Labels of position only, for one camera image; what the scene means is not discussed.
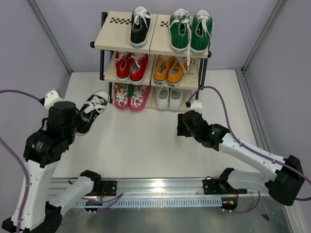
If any pink flip-flop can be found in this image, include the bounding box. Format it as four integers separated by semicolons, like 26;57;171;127
129;85;151;112
114;83;133;110

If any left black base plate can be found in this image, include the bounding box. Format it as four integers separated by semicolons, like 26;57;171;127
97;180;117;197

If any left red sneaker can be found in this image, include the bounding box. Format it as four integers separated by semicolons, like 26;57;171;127
113;51;132;81

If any left yellow sneaker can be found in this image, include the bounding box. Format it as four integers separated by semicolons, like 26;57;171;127
153;55;174;84

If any right controller board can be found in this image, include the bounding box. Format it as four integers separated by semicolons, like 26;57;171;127
221;199;238;212

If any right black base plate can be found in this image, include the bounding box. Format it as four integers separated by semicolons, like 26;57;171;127
202;176;248;195

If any sideways black sneaker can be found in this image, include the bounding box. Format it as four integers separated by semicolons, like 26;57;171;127
76;90;110;135

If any beige black shoe shelf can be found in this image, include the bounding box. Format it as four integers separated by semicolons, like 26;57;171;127
90;11;211;112

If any red sneaker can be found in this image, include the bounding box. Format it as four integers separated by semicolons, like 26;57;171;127
130;53;149;84
113;51;132;81

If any yellow sneaker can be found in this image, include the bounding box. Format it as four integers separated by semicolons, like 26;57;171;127
153;55;174;84
167;56;193;87

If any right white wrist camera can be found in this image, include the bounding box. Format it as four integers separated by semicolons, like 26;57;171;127
185;100;203;110

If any green sneaker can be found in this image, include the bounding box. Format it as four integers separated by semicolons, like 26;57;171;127
190;9;214;54
169;8;191;53

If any right yellow sneaker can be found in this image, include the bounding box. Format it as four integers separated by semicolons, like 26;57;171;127
167;56;193;87

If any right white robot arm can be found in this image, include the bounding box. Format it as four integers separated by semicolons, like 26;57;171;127
177;110;305;206

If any controller board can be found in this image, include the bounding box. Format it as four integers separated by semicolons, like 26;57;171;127
85;199;103;212
221;199;238;212

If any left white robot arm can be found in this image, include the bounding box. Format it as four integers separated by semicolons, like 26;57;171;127
1;101;102;233

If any left controller board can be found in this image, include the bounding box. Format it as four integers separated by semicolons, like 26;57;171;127
85;199;103;212

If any aluminium mounting rail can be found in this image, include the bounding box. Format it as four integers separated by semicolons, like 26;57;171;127
47;177;294;200

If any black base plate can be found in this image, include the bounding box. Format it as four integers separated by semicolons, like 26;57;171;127
97;180;117;197
202;176;248;195

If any slotted grey cable duct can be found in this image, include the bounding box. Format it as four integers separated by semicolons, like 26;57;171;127
70;197;223;209

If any right red sneaker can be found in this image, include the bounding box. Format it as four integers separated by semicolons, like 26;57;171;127
130;53;149;84

